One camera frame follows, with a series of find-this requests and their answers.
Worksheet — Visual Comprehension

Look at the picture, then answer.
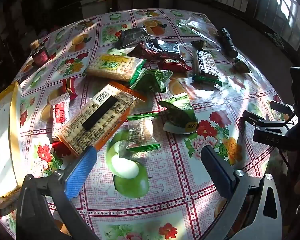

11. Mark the black flashlight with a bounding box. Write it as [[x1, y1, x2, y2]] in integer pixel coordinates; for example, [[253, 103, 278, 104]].
[[218, 28, 238, 59]]

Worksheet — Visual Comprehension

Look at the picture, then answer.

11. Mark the dark red cork-topped jar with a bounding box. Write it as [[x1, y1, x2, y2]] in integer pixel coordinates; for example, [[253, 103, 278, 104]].
[[30, 40, 50, 67]]

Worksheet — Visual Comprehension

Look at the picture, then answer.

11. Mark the red labelled snack packet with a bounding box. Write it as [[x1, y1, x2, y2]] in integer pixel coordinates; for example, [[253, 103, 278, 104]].
[[158, 59, 192, 73]]

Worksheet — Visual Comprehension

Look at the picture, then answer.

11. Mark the small red candy packet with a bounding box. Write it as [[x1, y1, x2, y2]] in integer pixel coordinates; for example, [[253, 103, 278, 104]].
[[61, 77, 77, 101]]

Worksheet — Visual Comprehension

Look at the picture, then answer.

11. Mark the orange cracker pack with barcode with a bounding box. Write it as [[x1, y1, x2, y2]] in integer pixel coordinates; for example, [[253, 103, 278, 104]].
[[57, 81, 147, 156]]

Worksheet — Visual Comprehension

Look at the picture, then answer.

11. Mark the small clear green-edged cookie pack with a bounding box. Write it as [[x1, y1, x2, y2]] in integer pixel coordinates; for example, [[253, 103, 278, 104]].
[[126, 113, 161, 152]]

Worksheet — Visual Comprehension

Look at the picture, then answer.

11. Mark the dark green biscuit bar pack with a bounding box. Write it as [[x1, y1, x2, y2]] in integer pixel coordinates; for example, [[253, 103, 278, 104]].
[[191, 40, 222, 87]]

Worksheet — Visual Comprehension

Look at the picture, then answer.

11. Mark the grey foil snack packet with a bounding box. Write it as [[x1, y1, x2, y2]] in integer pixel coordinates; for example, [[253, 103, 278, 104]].
[[115, 27, 149, 49]]

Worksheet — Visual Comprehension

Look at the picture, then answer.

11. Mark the clear plastic sheet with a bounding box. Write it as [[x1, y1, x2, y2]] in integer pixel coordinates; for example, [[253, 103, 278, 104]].
[[174, 17, 218, 43]]

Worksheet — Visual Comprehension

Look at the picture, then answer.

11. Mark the red white small snack packet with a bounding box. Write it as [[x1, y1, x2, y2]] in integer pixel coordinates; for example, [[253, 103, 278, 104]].
[[50, 93, 70, 141]]

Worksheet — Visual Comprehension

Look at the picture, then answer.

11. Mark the small dark triangular wrapper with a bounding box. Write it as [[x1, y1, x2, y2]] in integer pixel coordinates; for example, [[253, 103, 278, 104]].
[[233, 58, 250, 74]]

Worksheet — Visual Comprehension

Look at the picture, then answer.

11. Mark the green white torn snack bag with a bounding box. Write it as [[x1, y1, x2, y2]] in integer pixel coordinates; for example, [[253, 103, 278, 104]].
[[158, 92, 199, 134]]

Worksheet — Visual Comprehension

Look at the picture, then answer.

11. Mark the green yellow cracker pack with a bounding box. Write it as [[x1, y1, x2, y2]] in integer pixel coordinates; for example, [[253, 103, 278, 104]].
[[85, 54, 146, 85]]

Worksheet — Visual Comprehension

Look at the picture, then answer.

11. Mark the floral fruit vinyl tablecloth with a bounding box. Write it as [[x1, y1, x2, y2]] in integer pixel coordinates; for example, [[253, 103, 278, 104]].
[[0, 8, 291, 240]]

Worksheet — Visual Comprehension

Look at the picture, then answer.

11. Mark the silver black foil snack bag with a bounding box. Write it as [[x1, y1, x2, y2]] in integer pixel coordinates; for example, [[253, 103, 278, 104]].
[[145, 38, 181, 60]]

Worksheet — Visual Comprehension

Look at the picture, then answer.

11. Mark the maroon snack bag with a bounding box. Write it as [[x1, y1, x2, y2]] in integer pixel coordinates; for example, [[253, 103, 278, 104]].
[[127, 42, 161, 61]]

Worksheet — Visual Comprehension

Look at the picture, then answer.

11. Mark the green crinkled snack packet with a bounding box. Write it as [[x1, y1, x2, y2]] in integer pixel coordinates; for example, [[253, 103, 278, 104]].
[[130, 69, 173, 93]]

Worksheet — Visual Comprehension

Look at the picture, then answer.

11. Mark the yellow cardboard box tray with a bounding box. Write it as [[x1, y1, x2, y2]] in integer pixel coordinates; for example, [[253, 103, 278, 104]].
[[0, 81, 25, 209]]

